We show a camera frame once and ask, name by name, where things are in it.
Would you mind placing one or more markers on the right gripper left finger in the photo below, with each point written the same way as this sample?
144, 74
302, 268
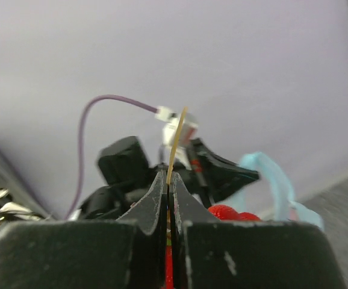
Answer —
125, 253

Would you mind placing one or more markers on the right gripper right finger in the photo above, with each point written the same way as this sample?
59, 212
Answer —
211, 253

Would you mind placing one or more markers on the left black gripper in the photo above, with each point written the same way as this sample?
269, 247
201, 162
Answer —
215, 178

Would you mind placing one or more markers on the red lychee bunch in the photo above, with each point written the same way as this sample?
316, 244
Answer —
222, 212

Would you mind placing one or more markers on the light blue plastic bag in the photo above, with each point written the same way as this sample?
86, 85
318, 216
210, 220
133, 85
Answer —
285, 206

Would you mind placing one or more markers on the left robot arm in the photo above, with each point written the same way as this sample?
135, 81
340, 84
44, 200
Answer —
129, 176

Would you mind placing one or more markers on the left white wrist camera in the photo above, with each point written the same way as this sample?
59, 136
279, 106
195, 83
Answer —
189, 126

